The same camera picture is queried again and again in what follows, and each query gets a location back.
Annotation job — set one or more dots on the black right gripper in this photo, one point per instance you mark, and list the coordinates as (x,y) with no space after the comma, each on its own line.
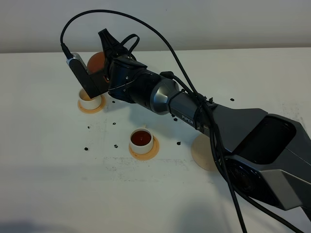
(126,75)

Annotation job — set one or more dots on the brown clay teapot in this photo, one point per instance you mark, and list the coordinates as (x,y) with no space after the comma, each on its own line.
(96,67)

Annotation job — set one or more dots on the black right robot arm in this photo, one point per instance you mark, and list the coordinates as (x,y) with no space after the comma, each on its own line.
(267,156)

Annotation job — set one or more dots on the beige round teapot coaster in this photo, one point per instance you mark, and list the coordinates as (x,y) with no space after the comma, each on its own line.
(202,154)

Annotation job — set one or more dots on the orange coaster far left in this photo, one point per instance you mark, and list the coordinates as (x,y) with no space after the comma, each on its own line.
(95,110)

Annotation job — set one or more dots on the orange coaster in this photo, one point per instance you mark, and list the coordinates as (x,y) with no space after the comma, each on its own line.
(147,156)
(95,110)

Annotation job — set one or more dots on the white teacup far left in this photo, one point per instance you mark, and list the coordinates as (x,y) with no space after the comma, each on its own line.
(87,102)

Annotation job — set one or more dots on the white teacup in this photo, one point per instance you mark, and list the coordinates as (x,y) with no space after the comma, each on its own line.
(141,141)
(87,102)

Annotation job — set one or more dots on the white teacup centre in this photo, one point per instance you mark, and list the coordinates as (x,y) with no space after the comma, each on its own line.
(141,141)

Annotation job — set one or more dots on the orange coaster centre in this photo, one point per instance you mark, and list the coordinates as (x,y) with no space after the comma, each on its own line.
(147,156)

